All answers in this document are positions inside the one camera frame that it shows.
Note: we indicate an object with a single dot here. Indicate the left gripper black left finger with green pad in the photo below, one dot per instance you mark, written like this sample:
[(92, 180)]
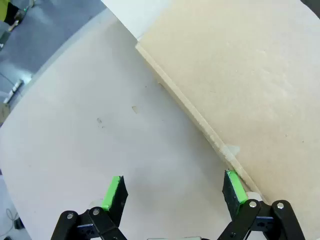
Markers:
[(117, 197)]

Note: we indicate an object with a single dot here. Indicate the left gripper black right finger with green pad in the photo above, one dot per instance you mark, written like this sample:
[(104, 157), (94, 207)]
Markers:
[(233, 192)]

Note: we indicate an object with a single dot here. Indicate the white power strip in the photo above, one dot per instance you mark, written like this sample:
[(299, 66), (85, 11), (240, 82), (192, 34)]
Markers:
[(13, 91)]

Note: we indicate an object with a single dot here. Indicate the person in yellow apron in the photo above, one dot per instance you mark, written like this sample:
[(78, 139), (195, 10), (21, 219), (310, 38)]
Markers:
[(8, 11)]

